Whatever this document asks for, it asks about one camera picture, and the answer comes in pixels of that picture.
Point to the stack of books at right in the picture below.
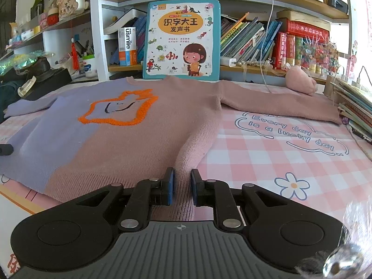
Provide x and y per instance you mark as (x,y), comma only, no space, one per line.
(354,106)

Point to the red dictionary books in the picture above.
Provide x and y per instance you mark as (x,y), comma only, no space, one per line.
(293,39)

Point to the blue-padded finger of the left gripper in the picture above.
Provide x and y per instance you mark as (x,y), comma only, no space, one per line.
(6,149)

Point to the white shelf frame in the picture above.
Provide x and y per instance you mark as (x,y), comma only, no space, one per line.
(101,12)

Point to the row of leaning books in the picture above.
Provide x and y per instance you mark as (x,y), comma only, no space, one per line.
(250,42)

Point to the black teapot on stand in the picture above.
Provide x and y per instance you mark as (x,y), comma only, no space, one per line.
(40,69)

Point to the white usmile box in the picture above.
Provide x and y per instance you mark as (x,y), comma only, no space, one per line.
(127,46)

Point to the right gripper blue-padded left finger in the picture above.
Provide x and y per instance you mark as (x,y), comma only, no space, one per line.
(140,199)

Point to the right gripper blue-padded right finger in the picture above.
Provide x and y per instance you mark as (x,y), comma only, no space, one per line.
(221,198)

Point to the teal children's sound book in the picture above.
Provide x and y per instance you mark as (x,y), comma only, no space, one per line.
(183,39)

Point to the white green-lid jar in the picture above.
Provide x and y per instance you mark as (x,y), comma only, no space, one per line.
(89,64)

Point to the purple and pink knit sweater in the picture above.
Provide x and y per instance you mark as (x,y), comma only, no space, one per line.
(126,130)

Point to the white power adapter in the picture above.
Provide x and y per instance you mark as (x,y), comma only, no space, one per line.
(228,62)

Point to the pink plush toy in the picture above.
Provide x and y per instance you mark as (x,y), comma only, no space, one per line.
(297,80)

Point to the colourful paper flower bouquet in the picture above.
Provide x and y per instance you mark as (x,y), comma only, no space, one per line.
(319,57)

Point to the red tassel ornament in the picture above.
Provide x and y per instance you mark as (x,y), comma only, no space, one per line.
(76,64)

